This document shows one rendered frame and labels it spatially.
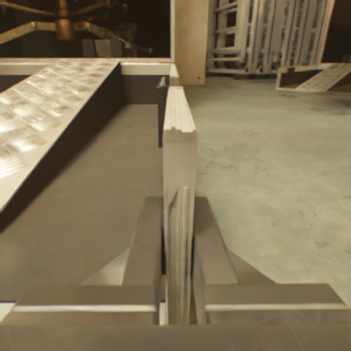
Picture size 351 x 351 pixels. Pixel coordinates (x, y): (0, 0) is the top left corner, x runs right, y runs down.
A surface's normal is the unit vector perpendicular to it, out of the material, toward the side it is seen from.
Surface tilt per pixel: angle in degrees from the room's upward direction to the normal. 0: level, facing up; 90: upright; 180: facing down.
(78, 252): 2
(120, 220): 2
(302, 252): 0
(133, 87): 92
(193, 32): 90
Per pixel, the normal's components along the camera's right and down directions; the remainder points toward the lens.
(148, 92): 0.01, 0.44
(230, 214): 0.00, -0.91
